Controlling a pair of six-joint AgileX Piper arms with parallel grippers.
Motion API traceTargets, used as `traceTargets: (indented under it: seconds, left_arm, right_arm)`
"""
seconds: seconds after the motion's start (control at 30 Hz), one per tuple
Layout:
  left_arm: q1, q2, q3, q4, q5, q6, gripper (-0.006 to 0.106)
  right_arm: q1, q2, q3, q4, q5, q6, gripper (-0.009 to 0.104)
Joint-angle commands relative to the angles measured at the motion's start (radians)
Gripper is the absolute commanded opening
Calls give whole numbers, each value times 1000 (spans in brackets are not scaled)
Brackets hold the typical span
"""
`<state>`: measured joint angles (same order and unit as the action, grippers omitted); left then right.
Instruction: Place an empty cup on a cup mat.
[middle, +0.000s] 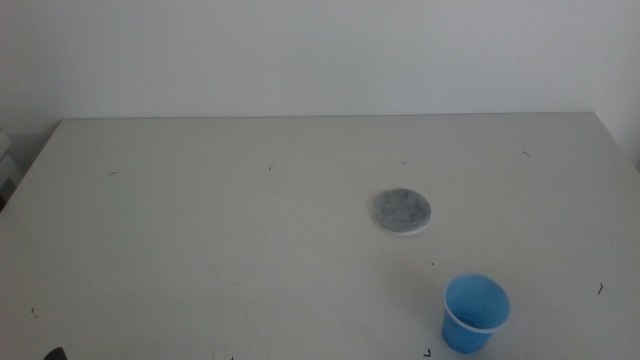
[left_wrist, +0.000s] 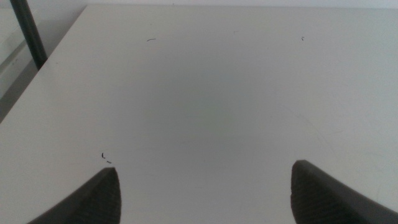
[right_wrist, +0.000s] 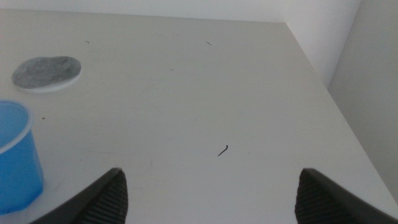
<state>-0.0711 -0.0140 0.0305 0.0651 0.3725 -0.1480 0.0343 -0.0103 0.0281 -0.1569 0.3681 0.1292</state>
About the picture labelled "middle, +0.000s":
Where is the round grey cup mat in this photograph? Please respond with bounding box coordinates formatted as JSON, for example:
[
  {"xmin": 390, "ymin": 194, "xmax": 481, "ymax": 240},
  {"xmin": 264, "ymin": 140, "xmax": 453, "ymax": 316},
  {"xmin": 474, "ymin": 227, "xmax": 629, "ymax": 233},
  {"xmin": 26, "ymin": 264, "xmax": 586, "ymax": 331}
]
[{"xmin": 370, "ymin": 187, "xmax": 433, "ymax": 237}]

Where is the blue plastic cup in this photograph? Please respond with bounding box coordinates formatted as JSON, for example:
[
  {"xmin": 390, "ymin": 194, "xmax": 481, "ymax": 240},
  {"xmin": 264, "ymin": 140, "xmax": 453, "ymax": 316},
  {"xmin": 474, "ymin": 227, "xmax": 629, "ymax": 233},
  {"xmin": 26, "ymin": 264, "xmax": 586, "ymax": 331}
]
[{"xmin": 441, "ymin": 273, "xmax": 512, "ymax": 355}]

